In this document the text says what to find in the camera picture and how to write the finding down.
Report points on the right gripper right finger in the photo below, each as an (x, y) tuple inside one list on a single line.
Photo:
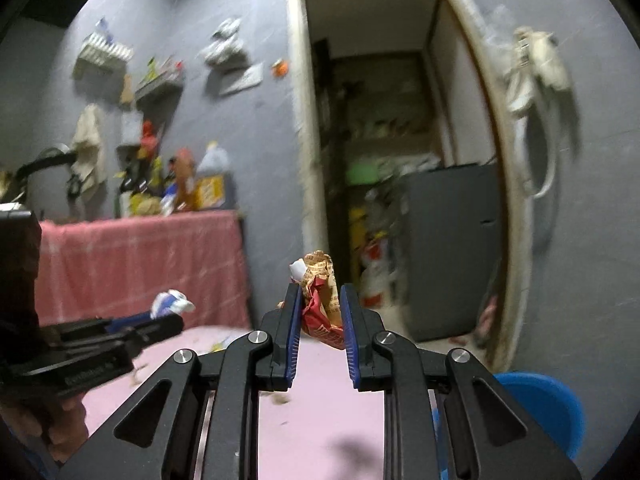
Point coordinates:
[(414, 382)]

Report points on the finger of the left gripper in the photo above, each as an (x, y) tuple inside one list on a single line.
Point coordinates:
[(135, 332)]

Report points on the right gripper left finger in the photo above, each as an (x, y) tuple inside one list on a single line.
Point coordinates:
[(197, 413)]

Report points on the blue white chip bag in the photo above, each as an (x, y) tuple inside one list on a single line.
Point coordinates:
[(171, 302)]

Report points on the red gold snack wrapper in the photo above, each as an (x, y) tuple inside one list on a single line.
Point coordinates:
[(321, 314)]

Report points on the operator left hand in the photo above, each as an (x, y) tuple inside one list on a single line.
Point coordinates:
[(66, 433)]

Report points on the pink checked cloth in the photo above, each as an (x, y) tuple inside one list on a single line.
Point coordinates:
[(116, 268)]

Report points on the blue plastic bucket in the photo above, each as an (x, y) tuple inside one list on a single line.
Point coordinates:
[(545, 409)]

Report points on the pink floral table cover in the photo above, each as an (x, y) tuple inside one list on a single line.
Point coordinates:
[(321, 428)]

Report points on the red white rice sack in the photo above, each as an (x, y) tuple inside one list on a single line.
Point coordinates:
[(375, 276)]

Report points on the brown snack pouch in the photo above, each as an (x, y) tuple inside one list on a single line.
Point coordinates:
[(184, 170)]

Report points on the beige hanging towel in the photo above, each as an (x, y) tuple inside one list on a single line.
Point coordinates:
[(88, 145)]

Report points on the large oil jug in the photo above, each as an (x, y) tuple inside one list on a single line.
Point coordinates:
[(213, 180)]

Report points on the grey refrigerator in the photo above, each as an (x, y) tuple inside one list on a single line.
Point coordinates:
[(451, 229)]

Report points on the green box on shelf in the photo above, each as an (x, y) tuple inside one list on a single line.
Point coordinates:
[(363, 172)]

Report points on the white plastic bag bundle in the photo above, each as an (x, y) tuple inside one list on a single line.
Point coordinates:
[(226, 50)]

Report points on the black pan handle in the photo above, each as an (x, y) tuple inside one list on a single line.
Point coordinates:
[(60, 155)]

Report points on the grey wall shelf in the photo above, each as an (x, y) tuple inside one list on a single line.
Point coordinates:
[(162, 85)]

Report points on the white wall rack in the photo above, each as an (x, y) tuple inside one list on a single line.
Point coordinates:
[(97, 52)]

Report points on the white wall switch plate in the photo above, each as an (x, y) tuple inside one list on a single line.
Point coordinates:
[(240, 80)]

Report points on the orange wall hook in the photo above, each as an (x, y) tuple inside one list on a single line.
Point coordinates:
[(279, 69)]

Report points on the white gloves on wall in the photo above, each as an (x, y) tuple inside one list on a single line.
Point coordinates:
[(536, 65)]

